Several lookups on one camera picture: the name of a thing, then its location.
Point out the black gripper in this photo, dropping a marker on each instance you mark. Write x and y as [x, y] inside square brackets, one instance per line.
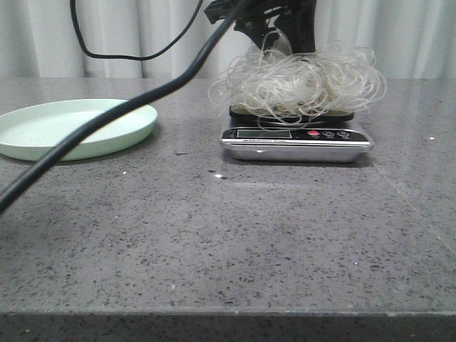
[263, 21]

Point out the white translucent vermicelli bundle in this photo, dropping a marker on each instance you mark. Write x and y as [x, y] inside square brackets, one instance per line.
[274, 83]

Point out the silver digital kitchen scale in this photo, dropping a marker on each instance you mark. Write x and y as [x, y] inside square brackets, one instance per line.
[332, 137]

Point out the white pleated curtain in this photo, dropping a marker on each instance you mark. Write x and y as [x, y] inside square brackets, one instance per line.
[410, 39]

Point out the light green round plate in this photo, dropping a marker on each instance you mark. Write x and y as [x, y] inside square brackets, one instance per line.
[29, 133]

